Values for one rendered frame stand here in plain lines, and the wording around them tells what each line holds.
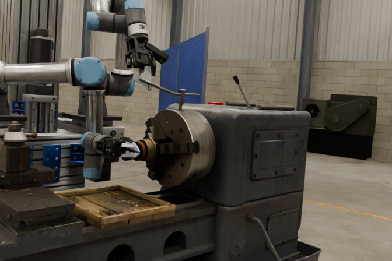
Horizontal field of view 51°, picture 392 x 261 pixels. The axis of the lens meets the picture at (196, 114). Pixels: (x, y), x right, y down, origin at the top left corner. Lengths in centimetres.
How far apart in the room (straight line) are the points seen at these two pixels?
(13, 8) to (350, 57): 1036
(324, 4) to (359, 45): 154
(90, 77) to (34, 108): 48
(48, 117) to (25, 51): 34
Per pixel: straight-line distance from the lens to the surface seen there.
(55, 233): 122
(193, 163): 157
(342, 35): 1195
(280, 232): 201
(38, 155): 201
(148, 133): 163
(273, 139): 183
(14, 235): 120
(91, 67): 170
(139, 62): 154
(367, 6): 1191
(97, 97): 186
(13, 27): 216
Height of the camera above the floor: 131
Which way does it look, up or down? 3 degrees down
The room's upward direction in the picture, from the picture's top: 4 degrees clockwise
